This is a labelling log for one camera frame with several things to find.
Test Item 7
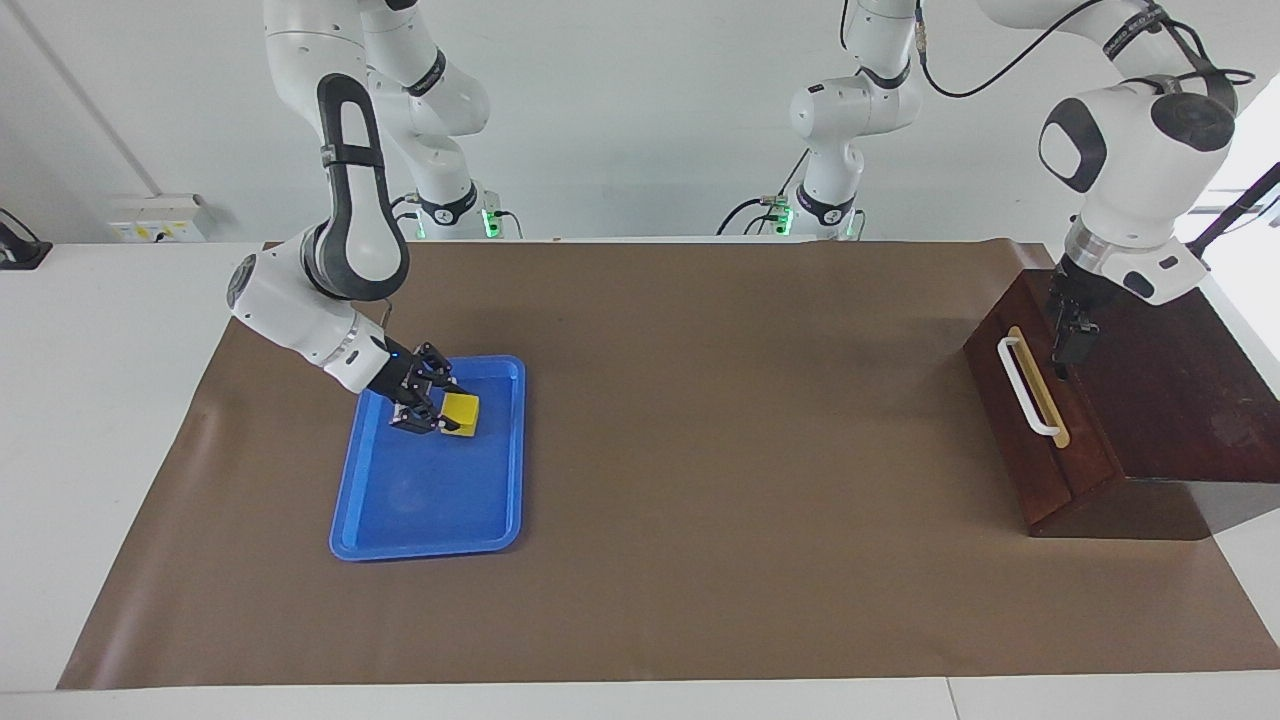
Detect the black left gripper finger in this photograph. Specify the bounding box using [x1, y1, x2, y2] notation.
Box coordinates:
[1050, 316, 1102, 368]

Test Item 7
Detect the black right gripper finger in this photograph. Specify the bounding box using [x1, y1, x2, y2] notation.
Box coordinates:
[389, 397, 447, 437]
[414, 342, 460, 394]

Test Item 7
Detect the yellow cube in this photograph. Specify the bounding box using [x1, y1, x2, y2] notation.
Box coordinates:
[440, 392, 481, 439]

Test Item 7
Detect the wooden drawer with white handle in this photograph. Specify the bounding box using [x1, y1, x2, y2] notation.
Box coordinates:
[963, 270, 1113, 506]

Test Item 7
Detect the blue plastic tray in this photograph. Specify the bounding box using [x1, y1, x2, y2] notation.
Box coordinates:
[329, 355, 527, 562]

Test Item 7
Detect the dark wooden cabinet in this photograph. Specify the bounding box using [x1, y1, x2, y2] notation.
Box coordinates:
[963, 268, 1280, 541]

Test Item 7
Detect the black angled stand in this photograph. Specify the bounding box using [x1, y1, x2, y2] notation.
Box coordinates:
[1165, 162, 1280, 273]

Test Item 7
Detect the brown table mat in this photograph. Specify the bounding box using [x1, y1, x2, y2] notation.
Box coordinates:
[57, 238, 1280, 691]

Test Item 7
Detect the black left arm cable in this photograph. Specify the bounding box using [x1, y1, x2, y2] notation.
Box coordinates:
[912, 0, 1257, 101]

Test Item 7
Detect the white wall power outlet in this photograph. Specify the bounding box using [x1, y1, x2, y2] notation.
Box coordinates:
[108, 194, 207, 244]

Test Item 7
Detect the black base cable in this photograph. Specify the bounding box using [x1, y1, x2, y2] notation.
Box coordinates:
[716, 150, 810, 237]

